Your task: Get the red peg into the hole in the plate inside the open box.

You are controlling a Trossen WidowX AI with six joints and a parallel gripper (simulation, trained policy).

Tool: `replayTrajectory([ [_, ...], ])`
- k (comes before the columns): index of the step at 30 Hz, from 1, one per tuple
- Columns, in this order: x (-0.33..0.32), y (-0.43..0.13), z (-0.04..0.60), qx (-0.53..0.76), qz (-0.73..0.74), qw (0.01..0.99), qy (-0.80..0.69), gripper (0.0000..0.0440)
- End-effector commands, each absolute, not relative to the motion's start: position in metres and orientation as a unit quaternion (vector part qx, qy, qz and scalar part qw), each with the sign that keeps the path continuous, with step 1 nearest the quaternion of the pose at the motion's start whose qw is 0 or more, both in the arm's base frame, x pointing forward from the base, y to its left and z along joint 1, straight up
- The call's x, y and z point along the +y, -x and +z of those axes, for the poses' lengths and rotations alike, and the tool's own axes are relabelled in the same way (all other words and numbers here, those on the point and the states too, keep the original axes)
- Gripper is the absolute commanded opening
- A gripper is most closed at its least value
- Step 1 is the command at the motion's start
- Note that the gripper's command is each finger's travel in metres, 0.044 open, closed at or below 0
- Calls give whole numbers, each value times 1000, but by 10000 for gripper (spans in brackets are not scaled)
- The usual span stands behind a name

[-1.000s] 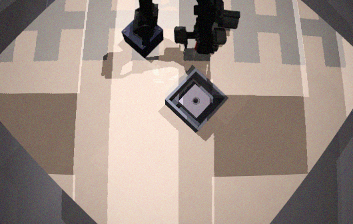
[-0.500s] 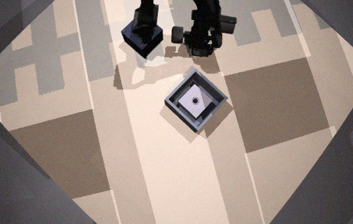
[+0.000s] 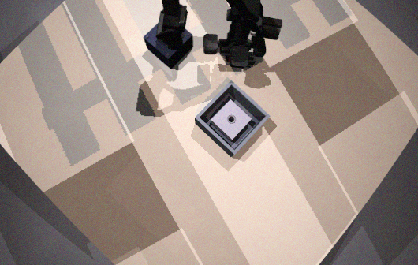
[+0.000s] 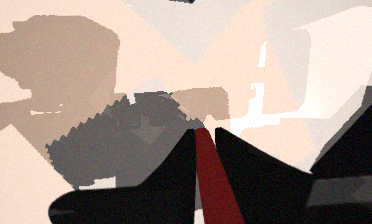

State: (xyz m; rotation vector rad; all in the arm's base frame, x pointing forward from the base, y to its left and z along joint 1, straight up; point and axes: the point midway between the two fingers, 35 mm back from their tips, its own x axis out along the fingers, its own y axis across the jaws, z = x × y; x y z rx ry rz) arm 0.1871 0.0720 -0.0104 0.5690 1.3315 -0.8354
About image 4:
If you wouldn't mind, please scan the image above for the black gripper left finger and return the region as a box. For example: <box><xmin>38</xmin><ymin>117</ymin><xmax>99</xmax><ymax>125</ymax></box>
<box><xmin>48</xmin><ymin>129</ymin><xmax>196</xmax><ymax>224</ymax></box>

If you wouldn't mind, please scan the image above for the red peg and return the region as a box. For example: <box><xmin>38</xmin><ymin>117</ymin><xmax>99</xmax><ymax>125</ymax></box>
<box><xmin>194</xmin><ymin>128</ymin><xmax>244</xmax><ymax>224</ymax></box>

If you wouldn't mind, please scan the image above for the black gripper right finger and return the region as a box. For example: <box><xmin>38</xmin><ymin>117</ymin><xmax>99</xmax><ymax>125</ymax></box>
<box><xmin>215</xmin><ymin>127</ymin><xmax>372</xmax><ymax>224</ymax></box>

